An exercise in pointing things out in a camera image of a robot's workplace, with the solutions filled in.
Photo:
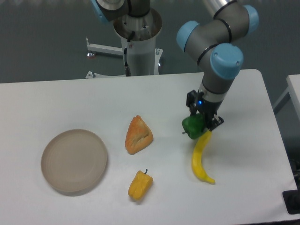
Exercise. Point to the yellow bell pepper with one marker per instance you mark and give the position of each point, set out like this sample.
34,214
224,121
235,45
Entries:
140,185

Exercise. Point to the yellow banana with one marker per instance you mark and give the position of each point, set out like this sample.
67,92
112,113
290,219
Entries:
196,161

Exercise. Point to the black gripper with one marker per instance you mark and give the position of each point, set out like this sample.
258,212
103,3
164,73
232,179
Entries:
207,104

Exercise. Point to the beige round plate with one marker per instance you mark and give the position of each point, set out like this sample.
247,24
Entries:
74,161

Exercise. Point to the orange triangular bread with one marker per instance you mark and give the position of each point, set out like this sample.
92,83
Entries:
138,136

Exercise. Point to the black clamp at table edge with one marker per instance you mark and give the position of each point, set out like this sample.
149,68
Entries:
292,201

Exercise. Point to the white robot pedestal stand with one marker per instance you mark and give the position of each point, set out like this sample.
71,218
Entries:
138,43

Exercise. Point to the green bell pepper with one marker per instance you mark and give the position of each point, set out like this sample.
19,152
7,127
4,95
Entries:
194,126

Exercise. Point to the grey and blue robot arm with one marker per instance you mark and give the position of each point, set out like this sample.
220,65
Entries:
210,46

